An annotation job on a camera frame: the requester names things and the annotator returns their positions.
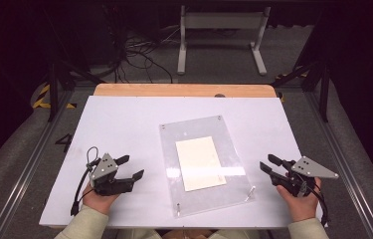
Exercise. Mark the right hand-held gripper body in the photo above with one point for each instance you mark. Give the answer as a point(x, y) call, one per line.
point(310, 167)

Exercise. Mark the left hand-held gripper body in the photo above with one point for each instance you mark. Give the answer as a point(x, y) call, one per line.
point(104, 169)

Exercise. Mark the cream paper sheet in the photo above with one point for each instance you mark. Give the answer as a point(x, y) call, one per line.
point(200, 164)

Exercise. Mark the clear acrylic frame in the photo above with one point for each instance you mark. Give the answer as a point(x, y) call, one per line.
point(207, 200)

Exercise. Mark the person's left hand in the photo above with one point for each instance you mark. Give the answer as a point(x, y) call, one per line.
point(99, 200)

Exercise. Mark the person's right hand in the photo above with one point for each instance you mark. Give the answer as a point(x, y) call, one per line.
point(301, 207)

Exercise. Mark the white board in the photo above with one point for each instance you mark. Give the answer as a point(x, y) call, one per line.
point(124, 126)

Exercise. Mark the black metal stand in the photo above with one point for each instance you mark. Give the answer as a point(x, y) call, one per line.
point(53, 93)
point(323, 96)

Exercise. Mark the yellow black floor tape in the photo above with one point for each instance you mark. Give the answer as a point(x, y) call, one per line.
point(44, 106)
point(281, 76)

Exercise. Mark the wooden table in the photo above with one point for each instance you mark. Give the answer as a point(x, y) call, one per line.
point(174, 90)

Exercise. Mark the white metal stand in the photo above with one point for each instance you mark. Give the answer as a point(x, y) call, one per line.
point(222, 20)

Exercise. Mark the aluminium floor rail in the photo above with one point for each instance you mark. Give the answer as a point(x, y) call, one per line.
point(344, 166)
point(30, 165)

